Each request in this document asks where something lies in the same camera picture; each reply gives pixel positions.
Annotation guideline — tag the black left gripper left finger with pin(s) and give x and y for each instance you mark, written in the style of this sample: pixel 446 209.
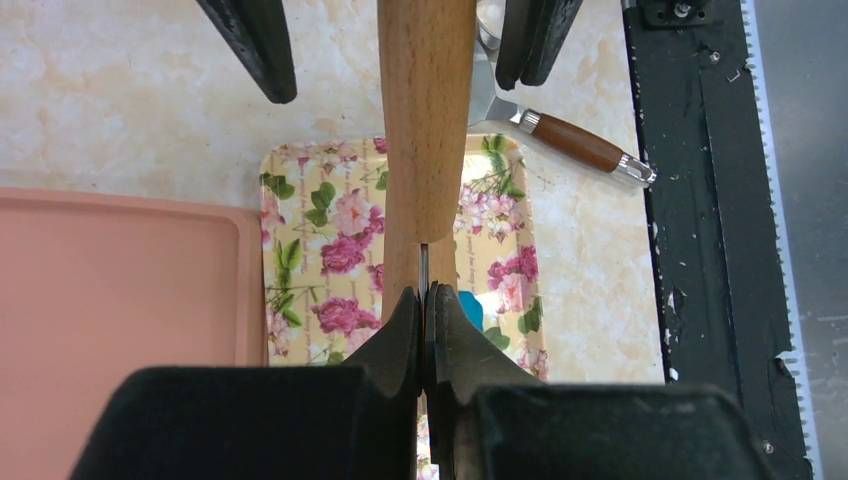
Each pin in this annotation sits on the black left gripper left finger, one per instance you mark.
pixel 257 33

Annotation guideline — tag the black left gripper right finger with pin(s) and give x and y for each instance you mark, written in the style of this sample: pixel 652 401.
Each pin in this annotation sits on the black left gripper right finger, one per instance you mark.
pixel 533 34

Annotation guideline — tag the wooden double-ended roller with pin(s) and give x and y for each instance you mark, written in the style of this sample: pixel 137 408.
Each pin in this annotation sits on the wooden double-ended roller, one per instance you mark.
pixel 425 54

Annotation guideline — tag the blue dough piece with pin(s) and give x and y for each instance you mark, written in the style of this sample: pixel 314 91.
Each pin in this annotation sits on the blue dough piece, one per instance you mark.
pixel 472 308

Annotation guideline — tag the pink rectangular tray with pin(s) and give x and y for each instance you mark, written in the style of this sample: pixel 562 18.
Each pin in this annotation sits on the pink rectangular tray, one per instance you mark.
pixel 95 287

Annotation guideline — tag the metal scraper wooden handle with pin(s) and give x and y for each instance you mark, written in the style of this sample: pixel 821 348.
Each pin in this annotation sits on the metal scraper wooden handle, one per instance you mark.
pixel 568 139

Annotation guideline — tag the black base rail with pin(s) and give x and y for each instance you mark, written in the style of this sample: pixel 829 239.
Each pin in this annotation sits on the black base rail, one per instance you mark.
pixel 723 313

